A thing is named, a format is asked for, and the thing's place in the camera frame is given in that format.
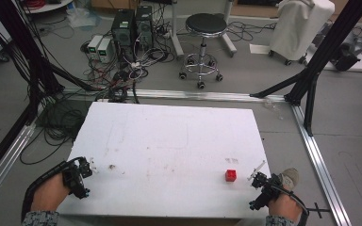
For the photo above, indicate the clear plastic bag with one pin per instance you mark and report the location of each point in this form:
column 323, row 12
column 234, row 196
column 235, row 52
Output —
column 81, row 17

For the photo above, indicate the person's left hand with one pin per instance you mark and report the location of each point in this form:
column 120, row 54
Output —
column 48, row 194

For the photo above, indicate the white power supply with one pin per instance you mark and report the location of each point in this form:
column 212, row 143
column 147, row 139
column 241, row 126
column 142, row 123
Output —
column 104, row 50
column 94, row 45

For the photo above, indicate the person's grey shoe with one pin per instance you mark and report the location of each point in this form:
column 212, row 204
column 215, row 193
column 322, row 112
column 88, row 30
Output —
column 290, row 177

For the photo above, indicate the black frame strut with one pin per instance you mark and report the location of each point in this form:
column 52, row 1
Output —
column 326, row 47
column 28, row 47

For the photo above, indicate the red cube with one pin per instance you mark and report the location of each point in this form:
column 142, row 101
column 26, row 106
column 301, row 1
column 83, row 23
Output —
column 230, row 175

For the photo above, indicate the black computer tower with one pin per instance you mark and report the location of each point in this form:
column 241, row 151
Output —
column 123, row 28
column 144, row 25

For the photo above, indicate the white covered machine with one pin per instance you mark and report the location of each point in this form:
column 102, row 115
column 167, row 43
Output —
column 298, row 28

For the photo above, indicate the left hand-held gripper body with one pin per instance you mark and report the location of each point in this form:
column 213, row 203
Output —
column 74, row 179

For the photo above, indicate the aluminium frame rail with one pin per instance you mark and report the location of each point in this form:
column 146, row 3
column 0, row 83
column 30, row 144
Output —
column 320, row 163
column 201, row 94
column 3, row 163

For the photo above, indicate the person's right hand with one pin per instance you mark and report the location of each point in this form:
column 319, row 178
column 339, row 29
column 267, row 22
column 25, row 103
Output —
column 284, row 205

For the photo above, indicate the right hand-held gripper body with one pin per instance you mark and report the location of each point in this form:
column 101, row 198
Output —
column 264, row 191

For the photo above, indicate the white table leg frame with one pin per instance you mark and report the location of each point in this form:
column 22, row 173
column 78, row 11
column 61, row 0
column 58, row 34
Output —
column 177, row 34

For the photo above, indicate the black round stool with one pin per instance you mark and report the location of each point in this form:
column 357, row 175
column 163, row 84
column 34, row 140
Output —
column 205, row 25

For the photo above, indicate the dark grey machine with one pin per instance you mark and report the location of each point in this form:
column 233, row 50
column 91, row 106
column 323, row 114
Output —
column 348, row 51

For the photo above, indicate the white power strip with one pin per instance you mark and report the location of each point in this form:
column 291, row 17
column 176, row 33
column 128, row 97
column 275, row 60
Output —
column 134, row 65

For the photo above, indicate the round white table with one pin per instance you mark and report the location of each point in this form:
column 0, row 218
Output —
column 48, row 6

